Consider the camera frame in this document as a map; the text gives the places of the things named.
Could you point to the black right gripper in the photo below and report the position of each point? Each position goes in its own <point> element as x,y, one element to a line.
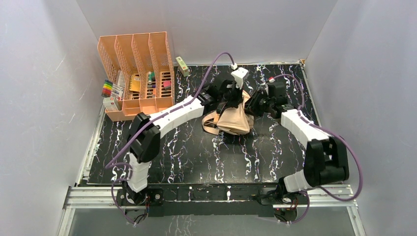
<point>258,106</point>

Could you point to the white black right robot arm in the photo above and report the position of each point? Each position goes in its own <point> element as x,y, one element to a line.
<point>325,159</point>

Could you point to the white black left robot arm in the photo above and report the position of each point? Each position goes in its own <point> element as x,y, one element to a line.
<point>147,130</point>

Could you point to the small white cardboard box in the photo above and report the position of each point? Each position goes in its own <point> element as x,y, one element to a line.
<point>111,104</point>

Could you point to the colourful marker pen set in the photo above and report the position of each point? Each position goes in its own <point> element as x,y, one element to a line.
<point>107,89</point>

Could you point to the yellow notebook in organizer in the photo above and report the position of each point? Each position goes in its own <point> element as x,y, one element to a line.
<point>135,83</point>

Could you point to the peach plastic desk organizer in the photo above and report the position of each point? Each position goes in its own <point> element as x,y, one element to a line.
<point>142,64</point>

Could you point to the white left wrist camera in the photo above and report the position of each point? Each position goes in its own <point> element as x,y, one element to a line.
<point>240,75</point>

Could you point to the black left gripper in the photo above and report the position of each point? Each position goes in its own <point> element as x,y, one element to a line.
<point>232,97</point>

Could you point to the aluminium table edge rail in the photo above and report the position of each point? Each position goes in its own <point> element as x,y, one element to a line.
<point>217,141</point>

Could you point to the pink eraser in organizer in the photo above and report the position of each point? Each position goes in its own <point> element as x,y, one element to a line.
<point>167,85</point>

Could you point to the green white small box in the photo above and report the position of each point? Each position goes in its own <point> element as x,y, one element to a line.
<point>182,66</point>

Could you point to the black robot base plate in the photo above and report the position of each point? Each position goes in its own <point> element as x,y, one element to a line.
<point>261,200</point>

